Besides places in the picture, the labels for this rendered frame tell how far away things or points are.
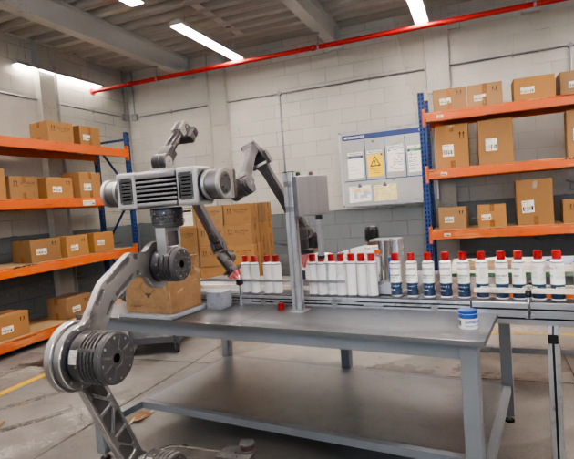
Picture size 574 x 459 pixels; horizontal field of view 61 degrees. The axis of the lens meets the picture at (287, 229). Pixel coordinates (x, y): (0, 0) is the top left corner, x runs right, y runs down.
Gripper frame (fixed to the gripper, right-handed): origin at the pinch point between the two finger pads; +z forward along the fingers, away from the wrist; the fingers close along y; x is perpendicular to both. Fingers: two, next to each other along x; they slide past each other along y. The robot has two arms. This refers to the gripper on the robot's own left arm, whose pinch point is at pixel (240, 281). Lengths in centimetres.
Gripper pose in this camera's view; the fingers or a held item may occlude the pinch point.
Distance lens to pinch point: 273.4
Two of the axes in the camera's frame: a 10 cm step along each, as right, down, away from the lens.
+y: 4.7, -0.9, 8.8
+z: 6.2, 7.5, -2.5
